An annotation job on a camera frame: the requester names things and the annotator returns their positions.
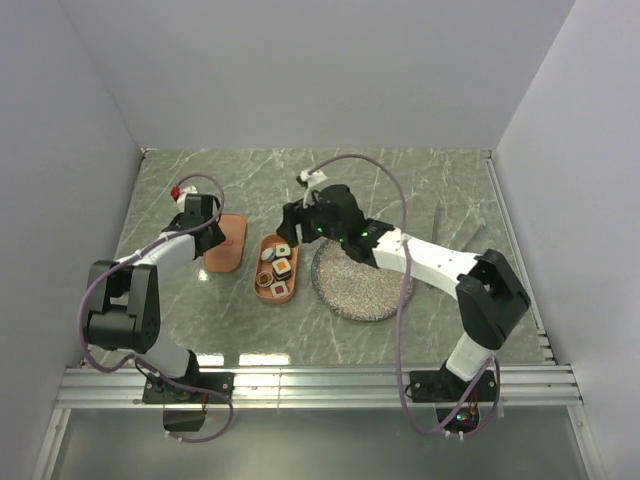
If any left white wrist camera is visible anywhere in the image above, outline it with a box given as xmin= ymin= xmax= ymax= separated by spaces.
xmin=170 ymin=185 xmax=198 ymax=209

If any speckled round plate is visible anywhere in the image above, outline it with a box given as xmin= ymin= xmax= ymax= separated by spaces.
xmin=311 ymin=240 xmax=404 ymax=323

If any orange sushi roll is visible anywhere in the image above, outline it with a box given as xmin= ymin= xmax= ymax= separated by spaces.
xmin=271 ymin=257 xmax=292 ymax=281

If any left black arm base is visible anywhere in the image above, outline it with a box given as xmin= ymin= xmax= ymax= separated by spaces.
xmin=142 ymin=369 xmax=236 ymax=435

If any red sushi roll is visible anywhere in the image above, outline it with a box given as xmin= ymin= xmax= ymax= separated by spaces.
xmin=270 ymin=281 xmax=290 ymax=299

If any green sushi roll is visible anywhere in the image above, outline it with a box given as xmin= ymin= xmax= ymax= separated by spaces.
xmin=273 ymin=243 xmax=292 ymax=259

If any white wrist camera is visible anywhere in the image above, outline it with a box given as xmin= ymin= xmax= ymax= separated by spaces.
xmin=296 ymin=169 xmax=328 ymax=190
xmin=170 ymin=185 xmax=198 ymax=209

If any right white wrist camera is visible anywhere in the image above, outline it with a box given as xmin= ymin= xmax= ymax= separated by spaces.
xmin=296 ymin=169 xmax=328 ymax=190

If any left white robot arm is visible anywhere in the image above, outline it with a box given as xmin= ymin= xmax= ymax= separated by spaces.
xmin=78 ymin=193 xmax=225 ymax=402

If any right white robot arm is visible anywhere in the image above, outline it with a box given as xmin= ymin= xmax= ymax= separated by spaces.
xmin=276 ymin=184 xmax=531 ymax=400

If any pink lunch box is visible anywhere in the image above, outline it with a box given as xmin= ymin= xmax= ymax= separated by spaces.
xmin=253 ymin=234 xmax=299 ymax=304

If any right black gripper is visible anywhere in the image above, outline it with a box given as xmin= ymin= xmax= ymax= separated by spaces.
xmin=276 ymin=196 xmax=347 ymax=248

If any pink lunch box lid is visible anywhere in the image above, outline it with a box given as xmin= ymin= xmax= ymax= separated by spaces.
xmin=203 ymin=213 xmax=247 ymax=273

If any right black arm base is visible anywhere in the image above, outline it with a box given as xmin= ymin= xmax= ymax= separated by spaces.
xmin=405 ymin=369 xmax=498 ymax=403

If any small noodle soup cup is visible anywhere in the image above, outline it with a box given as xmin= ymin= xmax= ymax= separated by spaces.
xmin=255 ymin=271 xmax=273 ymax=288

